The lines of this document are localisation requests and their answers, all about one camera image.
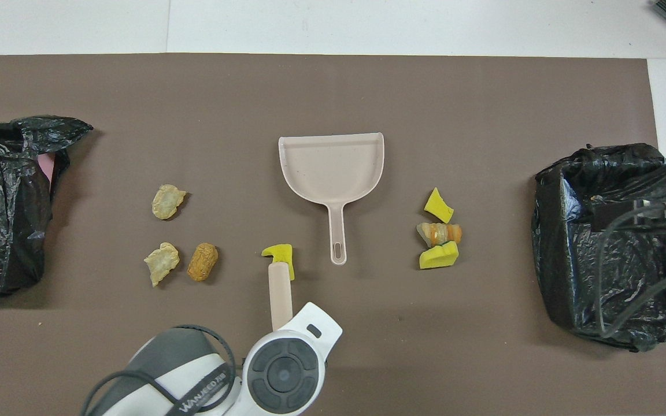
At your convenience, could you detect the pink plastic bin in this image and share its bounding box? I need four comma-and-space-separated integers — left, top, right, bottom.
37, 151, 56, 185

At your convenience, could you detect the notched yellow sponge piece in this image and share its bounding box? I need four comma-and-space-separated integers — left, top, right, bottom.
261, 244, 296, 281

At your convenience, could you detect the brown table mat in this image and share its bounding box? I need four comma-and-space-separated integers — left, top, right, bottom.
0, 53, 666, 416

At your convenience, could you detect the striped croissant bread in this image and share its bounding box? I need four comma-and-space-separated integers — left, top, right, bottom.
416, 222, 463, 248

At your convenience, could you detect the pale dumpling piece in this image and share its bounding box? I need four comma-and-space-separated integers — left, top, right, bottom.
152, 184, 187, 220
144, 242, 180, 288

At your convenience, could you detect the black bag lined bin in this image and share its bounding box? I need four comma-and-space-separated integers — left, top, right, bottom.
531, 143, 666, 352

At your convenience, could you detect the yellow sponge wedge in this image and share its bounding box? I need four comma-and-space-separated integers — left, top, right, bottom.
424, 187, 455, 224

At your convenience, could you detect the yellow green sponge block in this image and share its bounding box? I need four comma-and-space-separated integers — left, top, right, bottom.
419, 240, 460, 270

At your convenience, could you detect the brown fried bread roll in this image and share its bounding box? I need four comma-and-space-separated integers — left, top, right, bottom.
187, 243, 219, 282

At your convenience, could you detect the beige hand brush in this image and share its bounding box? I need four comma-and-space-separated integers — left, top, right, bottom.
268, 261, 294, 332

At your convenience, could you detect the beige plastic dustpan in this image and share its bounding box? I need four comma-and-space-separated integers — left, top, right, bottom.
278, 132, 385, 266

